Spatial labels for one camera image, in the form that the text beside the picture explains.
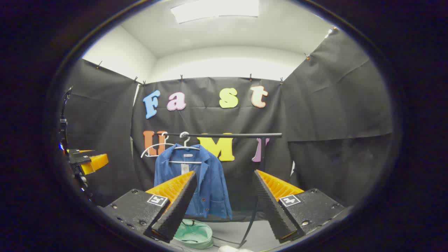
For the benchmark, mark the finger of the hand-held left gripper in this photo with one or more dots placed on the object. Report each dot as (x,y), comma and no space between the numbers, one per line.
(94,161)

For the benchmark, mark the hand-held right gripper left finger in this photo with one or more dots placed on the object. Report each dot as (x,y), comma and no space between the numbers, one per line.
(176,210)

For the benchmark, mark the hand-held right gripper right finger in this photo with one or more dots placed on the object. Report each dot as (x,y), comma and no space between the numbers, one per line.
(271,210)

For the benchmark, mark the green laundry hamper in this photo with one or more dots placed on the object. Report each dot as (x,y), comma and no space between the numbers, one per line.
(194,232)

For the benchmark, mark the white clothes hanger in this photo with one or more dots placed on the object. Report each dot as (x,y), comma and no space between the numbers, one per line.
(148,148)
(185,162)

